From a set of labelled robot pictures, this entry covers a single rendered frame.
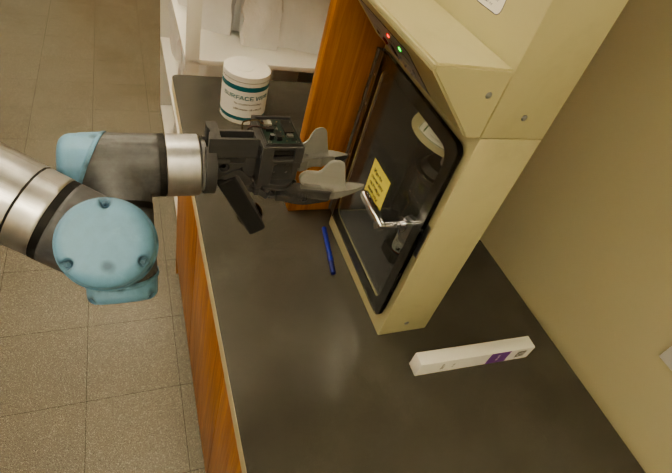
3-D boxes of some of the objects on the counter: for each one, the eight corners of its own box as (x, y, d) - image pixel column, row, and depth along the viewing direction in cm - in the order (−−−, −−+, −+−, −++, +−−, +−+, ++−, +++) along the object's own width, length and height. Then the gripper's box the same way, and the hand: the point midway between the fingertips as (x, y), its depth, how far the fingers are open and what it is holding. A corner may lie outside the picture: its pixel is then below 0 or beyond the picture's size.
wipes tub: (258, 102, 149) (265, 57, 140) (268, 126, 141) (276, 79, 131) (215, 100, 144) (219, 53, 134) (223, 125, 136) (227, 76, 126)
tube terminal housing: (416, 217, 126) (585, -136, 76) (479, 319, 105) (770, -75, 55) (328, 222, 116) (455, -179, 66) (378, 336, 95) (619, -126, 45)
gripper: (212, 163, 52) (385, 161, 60) (197, 101, 60) (351, 107, 68) (208, 220, 57) (366, 211, 66) (194, 156, 66) (337, 156, 74)
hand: (345, 174), depth 68 cm, fingers open, 6 cm apart
